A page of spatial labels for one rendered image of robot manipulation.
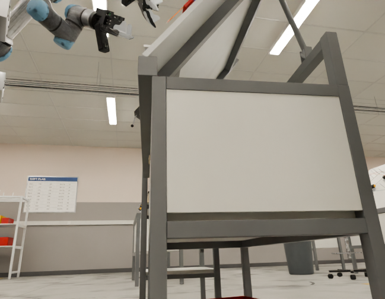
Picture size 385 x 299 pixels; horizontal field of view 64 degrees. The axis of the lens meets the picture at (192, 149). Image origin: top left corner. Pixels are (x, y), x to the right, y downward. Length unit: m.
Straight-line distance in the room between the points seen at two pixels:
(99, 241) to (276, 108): 7.78
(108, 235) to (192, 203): 7.73
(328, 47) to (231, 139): 0.47
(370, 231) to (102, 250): 7.82
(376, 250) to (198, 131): 0.55
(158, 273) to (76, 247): 7.80
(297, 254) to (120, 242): 4.71
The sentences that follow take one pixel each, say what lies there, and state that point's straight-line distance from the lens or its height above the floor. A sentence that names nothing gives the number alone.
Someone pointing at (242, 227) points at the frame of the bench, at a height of 0.38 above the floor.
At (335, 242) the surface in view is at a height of 0.49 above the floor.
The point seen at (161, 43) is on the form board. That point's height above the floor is 0.91.
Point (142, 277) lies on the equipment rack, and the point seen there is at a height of 0.21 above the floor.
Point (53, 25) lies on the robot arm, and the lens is 1.42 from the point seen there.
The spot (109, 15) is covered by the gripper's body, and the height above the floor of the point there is 1.24.
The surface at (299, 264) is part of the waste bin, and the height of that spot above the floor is 0.15.
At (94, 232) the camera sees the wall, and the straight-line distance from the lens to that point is 8.50.
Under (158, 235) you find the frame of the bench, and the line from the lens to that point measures 0.75.
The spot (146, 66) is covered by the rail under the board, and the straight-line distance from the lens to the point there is 0.91.
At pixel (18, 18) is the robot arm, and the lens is 1.80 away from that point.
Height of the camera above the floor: 0.32
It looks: 19 degrees up
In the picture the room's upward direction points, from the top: 2 degrees counter-clockwise
